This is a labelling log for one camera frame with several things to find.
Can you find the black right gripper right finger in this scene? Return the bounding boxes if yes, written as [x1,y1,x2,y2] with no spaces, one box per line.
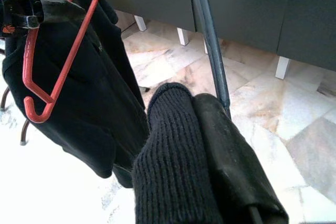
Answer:
[193,92,290,224]

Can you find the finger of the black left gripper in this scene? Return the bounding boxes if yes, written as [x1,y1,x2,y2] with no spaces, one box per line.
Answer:
[34,0,86,24]

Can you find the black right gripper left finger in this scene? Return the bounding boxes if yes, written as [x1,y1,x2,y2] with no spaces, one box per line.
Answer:
[132,82,224,224]

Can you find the red plastic clothes hanger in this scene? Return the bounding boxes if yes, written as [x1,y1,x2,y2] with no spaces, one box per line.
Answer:
[23,0,108,124]

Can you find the black clothes hanger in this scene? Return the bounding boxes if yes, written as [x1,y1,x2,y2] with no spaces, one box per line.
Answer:
[186,0,232,120]

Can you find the black t-shirt with logo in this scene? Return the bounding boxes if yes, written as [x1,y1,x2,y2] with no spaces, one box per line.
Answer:
[1,0,151,189]

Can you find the marble-pattern folding table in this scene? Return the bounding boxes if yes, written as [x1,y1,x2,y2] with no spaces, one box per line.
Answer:
[0,48,30,146]

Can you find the black low tv console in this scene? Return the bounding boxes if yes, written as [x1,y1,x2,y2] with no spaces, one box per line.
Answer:
[93,0,336,80]

